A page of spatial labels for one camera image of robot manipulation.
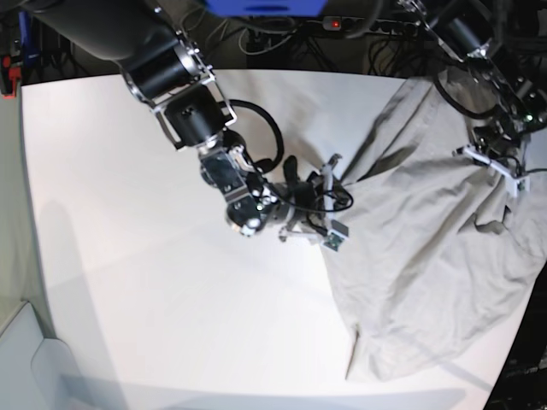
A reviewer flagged black power strip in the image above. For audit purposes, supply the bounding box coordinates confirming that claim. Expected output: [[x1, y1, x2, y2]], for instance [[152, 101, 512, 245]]
[[321, 15, 418, 37]]

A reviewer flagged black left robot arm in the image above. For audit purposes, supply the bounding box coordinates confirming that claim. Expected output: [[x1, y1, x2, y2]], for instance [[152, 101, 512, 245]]
[[399, 1, 546, 175]]

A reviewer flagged beige t-shirt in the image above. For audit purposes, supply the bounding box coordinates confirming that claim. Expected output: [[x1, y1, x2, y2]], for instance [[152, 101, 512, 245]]
[[323, 79, 546, 381]]

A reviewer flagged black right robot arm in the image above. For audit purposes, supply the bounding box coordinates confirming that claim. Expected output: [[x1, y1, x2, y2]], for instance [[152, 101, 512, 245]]
[[21, 1, 354, 246]]

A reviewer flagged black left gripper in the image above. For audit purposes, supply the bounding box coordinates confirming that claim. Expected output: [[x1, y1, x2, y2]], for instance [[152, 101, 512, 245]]
[[468, 122, 529, 171]]

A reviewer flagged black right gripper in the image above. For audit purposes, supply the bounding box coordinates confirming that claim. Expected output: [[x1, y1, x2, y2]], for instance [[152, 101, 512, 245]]
[[277, 168, 356, 240]]

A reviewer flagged red black clamp tool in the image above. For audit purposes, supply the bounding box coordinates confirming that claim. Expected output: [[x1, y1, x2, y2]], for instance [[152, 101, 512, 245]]
[[1, 54, 22, 99]]

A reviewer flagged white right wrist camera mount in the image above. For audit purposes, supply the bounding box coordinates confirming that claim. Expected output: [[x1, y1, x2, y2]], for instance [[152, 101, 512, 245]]
[[277, 153, 350, 253]]

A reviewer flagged blue base camera housing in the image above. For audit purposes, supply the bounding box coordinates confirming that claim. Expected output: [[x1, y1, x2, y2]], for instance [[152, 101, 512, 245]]
[[204, 0, 326, 17]]

